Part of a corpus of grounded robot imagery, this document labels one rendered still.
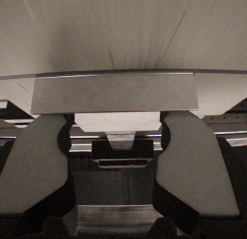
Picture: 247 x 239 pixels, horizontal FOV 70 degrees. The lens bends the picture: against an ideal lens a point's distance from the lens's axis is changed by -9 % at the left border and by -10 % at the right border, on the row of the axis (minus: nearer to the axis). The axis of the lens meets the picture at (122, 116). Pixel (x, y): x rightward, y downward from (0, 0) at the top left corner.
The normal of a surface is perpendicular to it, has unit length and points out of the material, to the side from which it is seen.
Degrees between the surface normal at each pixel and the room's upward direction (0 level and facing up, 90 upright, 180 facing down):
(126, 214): 90
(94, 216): 90
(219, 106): 0
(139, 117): 0
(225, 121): 90
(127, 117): 0
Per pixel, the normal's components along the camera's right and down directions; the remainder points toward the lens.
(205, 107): 0.02, 0.96
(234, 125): -0.02, -0.29
